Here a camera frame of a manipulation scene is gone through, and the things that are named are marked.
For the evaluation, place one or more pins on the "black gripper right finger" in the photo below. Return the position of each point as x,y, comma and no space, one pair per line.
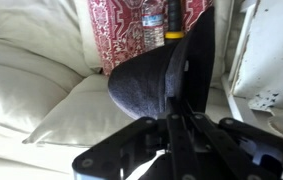
241,153

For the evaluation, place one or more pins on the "clear plastic water bottle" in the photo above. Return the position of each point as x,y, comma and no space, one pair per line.
152,30

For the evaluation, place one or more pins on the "red white patterned pillow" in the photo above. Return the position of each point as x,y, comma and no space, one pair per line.
121,33

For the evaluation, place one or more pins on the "black yellow flashlight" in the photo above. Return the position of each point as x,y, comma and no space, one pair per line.
174,16

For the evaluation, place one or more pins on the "black felt hat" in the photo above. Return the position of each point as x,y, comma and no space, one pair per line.
137,83

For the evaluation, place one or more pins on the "white wooden chair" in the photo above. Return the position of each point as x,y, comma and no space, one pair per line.
274,50

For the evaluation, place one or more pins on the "cream white sofa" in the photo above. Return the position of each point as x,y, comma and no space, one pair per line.
21,83

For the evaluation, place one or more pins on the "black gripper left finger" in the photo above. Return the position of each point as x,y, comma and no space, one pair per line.
131,150

